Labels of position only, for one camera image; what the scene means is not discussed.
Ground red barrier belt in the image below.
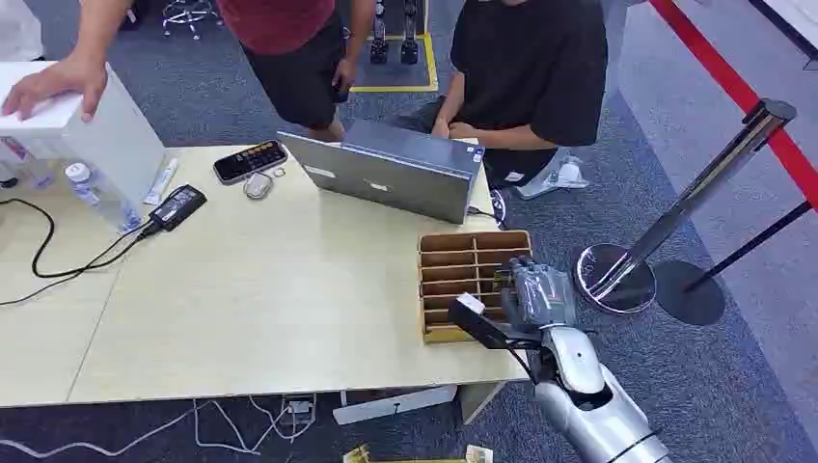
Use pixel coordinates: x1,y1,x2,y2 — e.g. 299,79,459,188
647,0,818,211

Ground clear water bottle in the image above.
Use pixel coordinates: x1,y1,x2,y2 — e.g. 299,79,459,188
64,161,143,233

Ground crouching person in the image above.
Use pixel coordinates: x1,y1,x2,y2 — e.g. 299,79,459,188
390,0,610,192

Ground silver stanchion post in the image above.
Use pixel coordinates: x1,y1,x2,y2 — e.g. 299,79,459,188
573,97,799,315

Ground wooden card box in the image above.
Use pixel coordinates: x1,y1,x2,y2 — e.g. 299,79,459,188
418,230,533,345

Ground grey key fob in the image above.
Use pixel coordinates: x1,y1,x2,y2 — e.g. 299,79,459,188
241,172,275,202

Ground white tube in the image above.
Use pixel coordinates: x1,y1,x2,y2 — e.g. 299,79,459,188
143,157,180,207

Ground yellow-edged floor mat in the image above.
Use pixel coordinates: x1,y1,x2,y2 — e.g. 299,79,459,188
349,0,440,94

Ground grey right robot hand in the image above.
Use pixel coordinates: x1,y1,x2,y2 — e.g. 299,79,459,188
500,255,578,330

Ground grey laptop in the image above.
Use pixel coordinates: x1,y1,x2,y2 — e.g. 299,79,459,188
277,119,486,226

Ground standing person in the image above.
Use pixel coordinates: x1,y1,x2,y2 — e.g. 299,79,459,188
1,0,378,144

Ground white shoe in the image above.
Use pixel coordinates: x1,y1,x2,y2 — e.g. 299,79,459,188
515,151,590,202

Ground black power adapter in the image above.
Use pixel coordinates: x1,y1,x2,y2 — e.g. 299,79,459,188
147,184,208,233

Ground table leg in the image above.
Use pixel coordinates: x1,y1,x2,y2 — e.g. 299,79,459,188
457,380,507,427

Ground standing person's hand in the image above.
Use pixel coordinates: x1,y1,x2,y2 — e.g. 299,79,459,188
1,56,109,123

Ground office chair base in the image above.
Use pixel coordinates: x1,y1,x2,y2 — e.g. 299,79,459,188
160,0,223,41

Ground black robot legs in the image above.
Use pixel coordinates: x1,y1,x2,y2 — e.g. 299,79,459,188
368,0,422,66

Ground clear plastic bottle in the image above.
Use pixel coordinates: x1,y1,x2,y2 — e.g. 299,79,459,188
0,136,56,191

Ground white plug adapter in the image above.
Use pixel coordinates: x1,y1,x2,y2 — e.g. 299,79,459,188
281,395,315,424

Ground black shoe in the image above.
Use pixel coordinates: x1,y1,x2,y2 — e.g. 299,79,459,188
488,187,510,230

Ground white box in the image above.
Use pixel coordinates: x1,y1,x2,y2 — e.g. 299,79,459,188
0,60,167,220

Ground black power cable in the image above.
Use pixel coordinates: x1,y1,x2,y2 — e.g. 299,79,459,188
0,197,161,309

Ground white floor cable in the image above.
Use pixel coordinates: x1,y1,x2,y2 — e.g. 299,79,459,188
0,395,318,460

